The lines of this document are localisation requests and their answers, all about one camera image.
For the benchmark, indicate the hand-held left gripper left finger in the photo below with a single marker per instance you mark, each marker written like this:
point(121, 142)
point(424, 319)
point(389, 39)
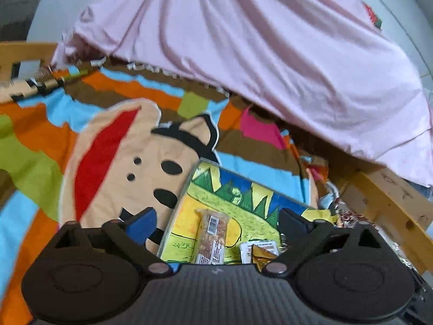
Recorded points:
point(142, 225)

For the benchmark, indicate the clear cereal bar packet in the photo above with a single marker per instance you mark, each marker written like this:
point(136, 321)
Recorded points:
point(211, 240)

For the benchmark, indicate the floral patterned cloth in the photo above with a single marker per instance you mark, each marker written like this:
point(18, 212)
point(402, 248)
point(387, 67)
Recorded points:
point(348, 216)

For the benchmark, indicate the printed metal tray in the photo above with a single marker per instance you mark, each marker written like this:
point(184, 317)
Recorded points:
point(236, 206)

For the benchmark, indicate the gold foil snack packet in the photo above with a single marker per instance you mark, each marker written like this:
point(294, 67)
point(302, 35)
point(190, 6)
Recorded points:
point(263, 260)

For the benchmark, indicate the pink bed sheet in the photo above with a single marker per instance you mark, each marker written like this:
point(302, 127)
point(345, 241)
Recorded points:
point(253, 40)

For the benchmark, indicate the colourful cartoon printed blanket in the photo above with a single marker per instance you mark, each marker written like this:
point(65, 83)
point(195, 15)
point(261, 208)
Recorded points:
point(33, 142)

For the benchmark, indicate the wooden bed frame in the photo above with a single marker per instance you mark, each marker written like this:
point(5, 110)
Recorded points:
point(389, 203)

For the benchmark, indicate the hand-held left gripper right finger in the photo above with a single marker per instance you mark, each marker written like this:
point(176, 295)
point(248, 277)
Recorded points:
point(292, 225)

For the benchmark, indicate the white labelled snack packet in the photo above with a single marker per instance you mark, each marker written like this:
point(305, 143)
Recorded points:
point(265, 244)

